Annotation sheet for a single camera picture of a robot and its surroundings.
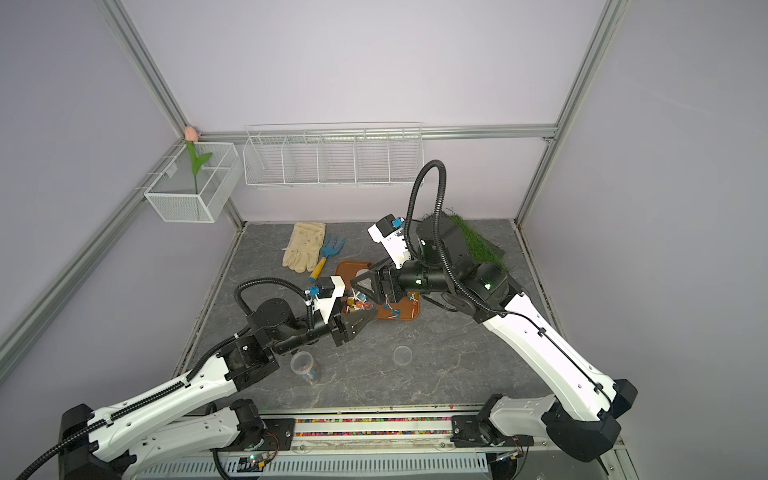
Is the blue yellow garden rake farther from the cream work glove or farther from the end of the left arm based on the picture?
the end of the left arm

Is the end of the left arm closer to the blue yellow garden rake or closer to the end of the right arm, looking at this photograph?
the end of the right arm

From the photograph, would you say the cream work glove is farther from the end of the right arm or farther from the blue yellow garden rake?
the end of the right arm

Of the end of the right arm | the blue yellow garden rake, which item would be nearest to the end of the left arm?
the end of the right arm

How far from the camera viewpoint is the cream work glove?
1.10m

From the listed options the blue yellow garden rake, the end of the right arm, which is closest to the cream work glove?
the blue yellow garden rake

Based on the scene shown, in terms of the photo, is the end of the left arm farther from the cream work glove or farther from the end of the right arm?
the cream work glove
